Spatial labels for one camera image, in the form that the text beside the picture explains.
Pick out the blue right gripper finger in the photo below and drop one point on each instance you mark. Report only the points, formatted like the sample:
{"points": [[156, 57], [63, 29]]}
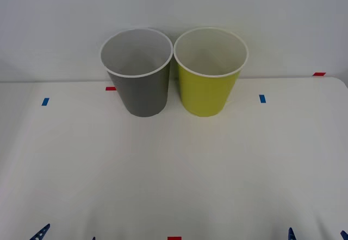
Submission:
{"points": [[291, 234], [345, 236]]}

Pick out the grey plastic bin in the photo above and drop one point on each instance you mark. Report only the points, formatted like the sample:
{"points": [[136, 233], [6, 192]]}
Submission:
{"points": [[144, 96]]}

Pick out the yellow-green plastic bin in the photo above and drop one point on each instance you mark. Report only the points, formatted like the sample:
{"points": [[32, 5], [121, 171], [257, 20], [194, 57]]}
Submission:
{"points": [[206, 93]]}

